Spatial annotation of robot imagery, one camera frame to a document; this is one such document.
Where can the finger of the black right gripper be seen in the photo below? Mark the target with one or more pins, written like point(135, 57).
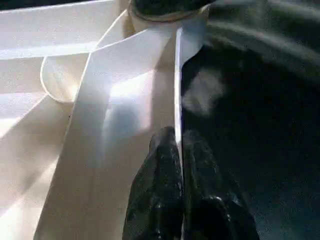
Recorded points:
point(170, 6)

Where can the white plastic table top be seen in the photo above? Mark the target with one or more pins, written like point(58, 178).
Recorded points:
point(75, 125)

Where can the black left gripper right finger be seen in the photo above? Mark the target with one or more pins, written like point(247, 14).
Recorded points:
point(215, 205)

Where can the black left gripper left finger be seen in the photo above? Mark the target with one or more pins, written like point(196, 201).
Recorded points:
point(157, 195)

